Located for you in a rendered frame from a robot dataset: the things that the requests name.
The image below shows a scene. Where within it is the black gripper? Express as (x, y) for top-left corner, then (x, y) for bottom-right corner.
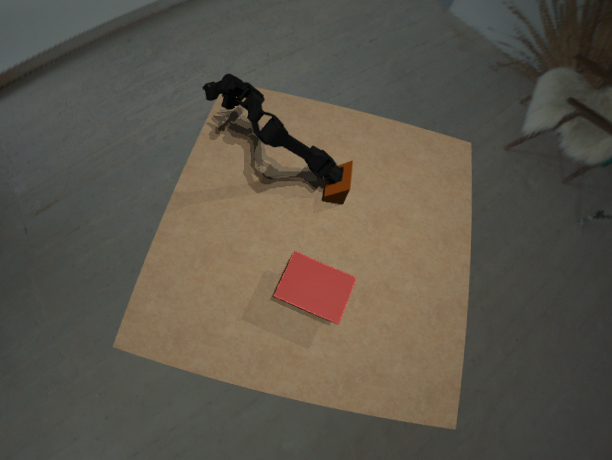
(202, 80), (236, 101)

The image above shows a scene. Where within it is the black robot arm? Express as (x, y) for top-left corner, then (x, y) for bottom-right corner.
(221, 74), (344, 184)

